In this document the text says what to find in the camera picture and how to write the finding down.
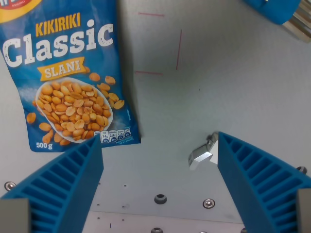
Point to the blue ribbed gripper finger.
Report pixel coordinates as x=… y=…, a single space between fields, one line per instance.
x=60 y=184
x=262 y=184

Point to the silver table screw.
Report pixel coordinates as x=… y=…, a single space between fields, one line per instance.
x=209 y=203
x=302 y=169
x=10 y=185

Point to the small silver metal block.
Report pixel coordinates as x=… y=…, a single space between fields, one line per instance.
x=202 y=155

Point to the blue peanut snack bag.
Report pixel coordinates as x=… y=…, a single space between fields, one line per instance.
x=70 y=80

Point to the blue and silver package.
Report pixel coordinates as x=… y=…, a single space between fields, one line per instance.
x=279 y=13

